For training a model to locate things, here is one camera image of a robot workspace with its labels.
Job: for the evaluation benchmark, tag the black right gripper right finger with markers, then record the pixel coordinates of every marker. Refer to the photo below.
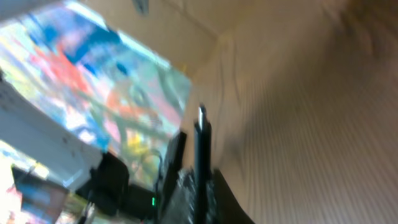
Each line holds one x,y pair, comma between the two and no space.
223,207

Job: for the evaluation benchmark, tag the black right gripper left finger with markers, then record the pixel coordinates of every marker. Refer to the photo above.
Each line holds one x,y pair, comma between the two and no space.
177,187

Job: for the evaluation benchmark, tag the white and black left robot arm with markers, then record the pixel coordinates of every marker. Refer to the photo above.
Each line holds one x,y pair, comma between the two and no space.
97,176

